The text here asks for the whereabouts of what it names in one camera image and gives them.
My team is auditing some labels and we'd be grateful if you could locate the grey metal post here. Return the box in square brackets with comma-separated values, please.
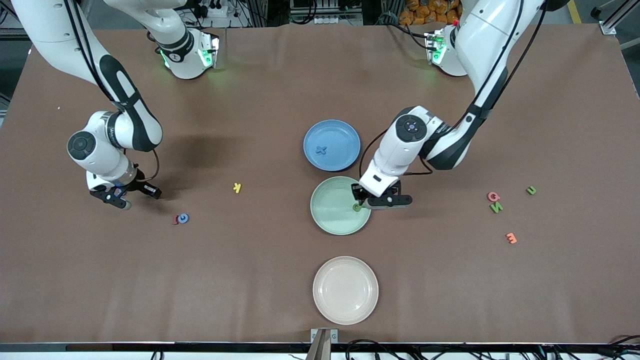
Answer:
[305, 330, 327, 360]

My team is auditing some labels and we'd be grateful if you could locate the light green plate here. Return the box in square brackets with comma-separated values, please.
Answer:
[310, 176, 373, 236]

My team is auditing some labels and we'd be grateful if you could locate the beige plate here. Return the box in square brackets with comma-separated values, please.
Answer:
[312, 256, 380, 326]

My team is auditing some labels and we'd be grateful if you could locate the white power strip with plugs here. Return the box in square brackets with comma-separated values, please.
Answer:
[192, 0, 228, 19]

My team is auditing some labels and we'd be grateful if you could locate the black looped cable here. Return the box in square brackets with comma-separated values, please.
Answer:
[345, 339, 401, 360]

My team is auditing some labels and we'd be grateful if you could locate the aluminium frame profile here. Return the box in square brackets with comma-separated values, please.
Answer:
[591, 0, 640, 51]

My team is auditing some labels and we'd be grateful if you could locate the blue plate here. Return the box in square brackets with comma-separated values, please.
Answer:
[303, 119, 362, 172]

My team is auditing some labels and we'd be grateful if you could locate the brown table cover sheet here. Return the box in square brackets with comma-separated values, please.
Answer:
[0, 22, 640, 345]

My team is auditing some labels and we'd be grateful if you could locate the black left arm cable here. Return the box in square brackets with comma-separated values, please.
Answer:
[359, 0, 551, 183]

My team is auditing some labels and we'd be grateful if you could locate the dark red cable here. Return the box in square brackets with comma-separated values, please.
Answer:
[607, 334, 640, 348]

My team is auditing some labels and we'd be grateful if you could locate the silver metal bracket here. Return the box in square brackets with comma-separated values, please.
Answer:
[310, 328, 339, 346]

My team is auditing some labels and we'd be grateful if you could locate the long white socket strip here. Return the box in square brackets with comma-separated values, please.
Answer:
[314, 14, 363, 25]

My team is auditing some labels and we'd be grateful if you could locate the pile of orange fruit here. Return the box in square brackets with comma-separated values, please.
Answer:
[398, 0, 461, 26]

